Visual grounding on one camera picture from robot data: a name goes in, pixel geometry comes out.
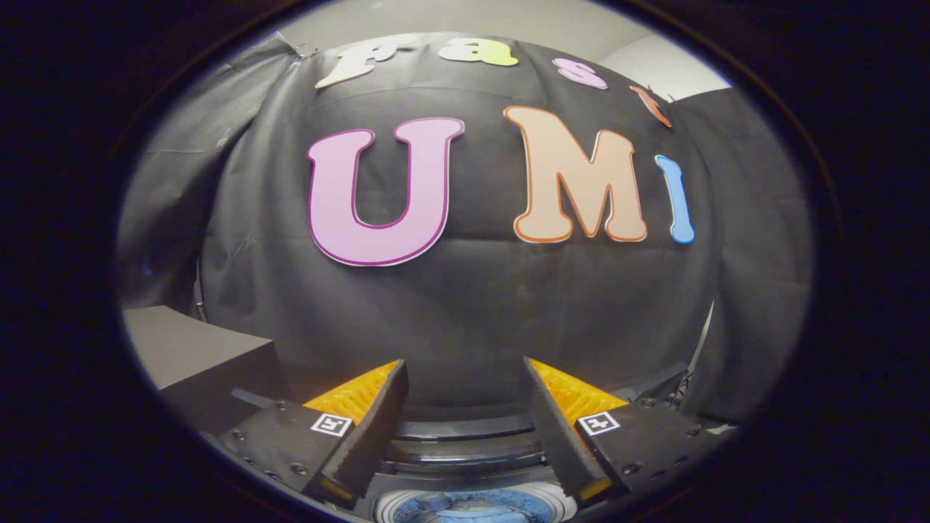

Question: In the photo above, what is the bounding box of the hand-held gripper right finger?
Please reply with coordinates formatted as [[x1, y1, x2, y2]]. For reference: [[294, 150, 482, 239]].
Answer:
[[522, 356, 720, 509]]

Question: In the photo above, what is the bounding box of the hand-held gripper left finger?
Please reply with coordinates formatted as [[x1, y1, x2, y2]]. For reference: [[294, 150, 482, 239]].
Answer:
[[216, 360, 409, 509]]

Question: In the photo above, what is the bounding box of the grey washing machine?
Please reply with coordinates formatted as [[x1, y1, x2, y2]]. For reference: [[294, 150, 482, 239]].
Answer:
[[374, 436, 582, 523]]

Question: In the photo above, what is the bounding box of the light blue garment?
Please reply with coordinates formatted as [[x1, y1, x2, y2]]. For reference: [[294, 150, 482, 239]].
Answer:
[[396, 490, 557, 523]]

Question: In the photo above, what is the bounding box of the black backdrop cloth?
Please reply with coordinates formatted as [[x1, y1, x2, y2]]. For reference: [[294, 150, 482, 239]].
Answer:
[[116, 33, 813, 426]]

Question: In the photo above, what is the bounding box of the beige and dark cabinet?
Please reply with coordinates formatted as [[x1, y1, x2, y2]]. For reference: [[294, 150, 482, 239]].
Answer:
[[122, 305, 291, 437]]

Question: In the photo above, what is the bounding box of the hanging black cable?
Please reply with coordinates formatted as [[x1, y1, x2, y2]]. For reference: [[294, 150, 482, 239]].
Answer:
[[676, 301, 716, 408]]

